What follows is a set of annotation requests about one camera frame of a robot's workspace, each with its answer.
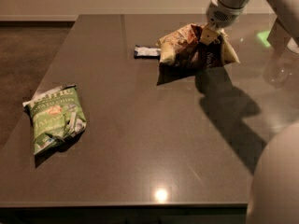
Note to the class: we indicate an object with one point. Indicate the green jalapeno chip bag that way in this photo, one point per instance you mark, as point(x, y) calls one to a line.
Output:
point(57, 116)

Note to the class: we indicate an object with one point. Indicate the blue rxbar blueberry bar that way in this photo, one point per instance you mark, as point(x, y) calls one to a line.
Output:
point(146, 52)

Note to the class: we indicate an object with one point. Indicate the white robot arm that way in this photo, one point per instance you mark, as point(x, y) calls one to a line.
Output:
point(274, 192)

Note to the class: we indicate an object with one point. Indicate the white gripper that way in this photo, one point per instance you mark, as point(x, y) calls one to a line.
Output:
point(221, 16)

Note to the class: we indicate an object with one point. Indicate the brown chip bag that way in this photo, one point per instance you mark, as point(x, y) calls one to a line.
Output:
point(183, 49)

